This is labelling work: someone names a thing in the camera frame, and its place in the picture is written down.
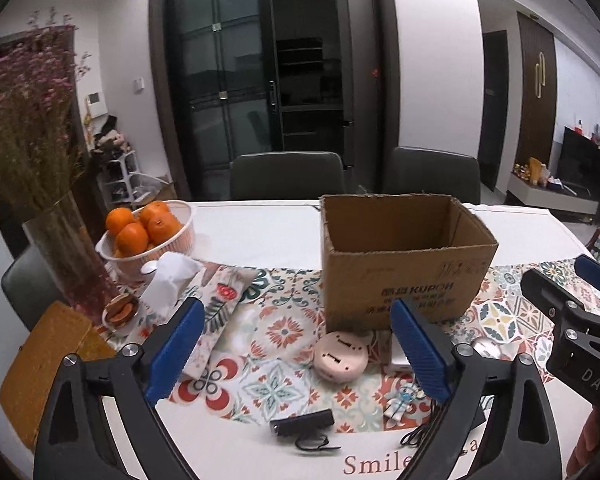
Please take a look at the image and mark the black framed glass door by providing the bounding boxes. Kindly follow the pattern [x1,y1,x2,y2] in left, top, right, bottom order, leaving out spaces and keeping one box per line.
[166,0,282,200]

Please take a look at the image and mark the white tissue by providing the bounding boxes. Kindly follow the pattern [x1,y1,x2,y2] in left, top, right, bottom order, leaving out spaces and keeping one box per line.
[140,251,203,323]

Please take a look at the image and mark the floral tissue pouch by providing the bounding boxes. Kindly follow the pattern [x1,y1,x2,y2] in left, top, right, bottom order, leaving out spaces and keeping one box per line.
[180,260,261,378]

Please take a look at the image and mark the dark grey leather chair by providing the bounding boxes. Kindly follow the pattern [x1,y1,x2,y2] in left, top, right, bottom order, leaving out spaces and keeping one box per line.
[1,245,63,331]
[382,146,482,206]
[229,152,347,201]

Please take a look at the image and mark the white plastic box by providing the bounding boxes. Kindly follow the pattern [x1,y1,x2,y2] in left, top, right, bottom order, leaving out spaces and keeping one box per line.
[390,335,417,372]

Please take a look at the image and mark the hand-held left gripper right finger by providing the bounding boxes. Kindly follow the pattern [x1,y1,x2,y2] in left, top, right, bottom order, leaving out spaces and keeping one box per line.
[390,297,563,480]

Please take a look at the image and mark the brown cardboard box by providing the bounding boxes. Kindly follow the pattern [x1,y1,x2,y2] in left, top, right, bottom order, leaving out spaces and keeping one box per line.
[320,192,499,333]

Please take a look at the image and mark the pile of oranges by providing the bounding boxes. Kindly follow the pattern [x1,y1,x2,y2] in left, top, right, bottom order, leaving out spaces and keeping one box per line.
[105,201,186,257]

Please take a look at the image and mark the small bowl with peels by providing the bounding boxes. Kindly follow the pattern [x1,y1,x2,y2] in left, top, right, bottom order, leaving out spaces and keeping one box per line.
[101,294,141,336]

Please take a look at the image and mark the pink pig-shaped lamp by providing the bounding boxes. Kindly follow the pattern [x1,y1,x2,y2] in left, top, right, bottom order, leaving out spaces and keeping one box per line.
[314,331,370,383]

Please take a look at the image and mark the brown floor carton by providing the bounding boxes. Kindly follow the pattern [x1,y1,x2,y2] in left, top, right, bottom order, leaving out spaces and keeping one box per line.
[135,175,178,206]

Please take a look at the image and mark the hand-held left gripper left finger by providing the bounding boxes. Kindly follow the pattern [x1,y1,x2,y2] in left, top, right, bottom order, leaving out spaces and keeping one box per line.
[34,297,207,480]

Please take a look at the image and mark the white fruit basket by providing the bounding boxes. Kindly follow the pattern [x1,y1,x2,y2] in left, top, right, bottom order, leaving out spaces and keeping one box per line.
[96,200,196,281]

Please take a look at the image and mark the grey tall door panel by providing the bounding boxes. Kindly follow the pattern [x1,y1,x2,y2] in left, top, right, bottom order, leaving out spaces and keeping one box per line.
[335,0,382,168]

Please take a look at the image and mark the dark kitchen shelf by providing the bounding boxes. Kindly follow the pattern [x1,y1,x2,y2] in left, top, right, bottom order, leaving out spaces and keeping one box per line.
[275,37,346,151]

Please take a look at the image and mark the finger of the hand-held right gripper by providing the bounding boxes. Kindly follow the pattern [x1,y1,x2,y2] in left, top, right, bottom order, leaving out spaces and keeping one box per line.
[521,269,600,346]
[575,255,600,306]

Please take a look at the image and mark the black wire clip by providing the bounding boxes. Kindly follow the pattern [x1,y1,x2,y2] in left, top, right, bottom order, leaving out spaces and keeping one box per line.
[295,435,342,453]

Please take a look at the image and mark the glass vase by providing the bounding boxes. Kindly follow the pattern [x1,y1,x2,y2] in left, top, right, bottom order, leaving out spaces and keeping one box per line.
[22,190,121,318]

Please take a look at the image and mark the white television cabinet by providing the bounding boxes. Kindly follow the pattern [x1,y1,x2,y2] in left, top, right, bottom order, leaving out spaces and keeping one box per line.
[507,170,600,217]

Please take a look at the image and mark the dark brown door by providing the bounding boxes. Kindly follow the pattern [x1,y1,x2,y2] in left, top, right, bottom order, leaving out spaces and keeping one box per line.
[481,30,510,191]

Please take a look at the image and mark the dried pink flowers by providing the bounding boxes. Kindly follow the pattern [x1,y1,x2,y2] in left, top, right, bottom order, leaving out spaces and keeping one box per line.
[0,7,93,211]

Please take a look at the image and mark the black rectangular device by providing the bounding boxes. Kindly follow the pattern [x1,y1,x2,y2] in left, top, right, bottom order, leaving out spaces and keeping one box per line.
[270,409,335,436]

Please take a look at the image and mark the person's right hand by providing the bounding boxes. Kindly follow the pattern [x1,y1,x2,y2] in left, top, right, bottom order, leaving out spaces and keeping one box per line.
[566,409,600,480]

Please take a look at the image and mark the yellow textured placemat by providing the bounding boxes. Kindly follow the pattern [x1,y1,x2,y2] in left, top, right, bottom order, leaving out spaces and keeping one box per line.
[0,301,116,451]

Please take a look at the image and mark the white shoe rack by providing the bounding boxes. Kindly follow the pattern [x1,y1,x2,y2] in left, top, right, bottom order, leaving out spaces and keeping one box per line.
[92,152,141,206]

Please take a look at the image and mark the small white astronaut figurine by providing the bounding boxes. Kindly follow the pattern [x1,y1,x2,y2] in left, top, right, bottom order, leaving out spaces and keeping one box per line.
[384,381,426,428]

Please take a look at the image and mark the plush toys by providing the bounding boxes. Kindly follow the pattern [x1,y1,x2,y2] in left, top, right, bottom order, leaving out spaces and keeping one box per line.
[92,115,131,153]

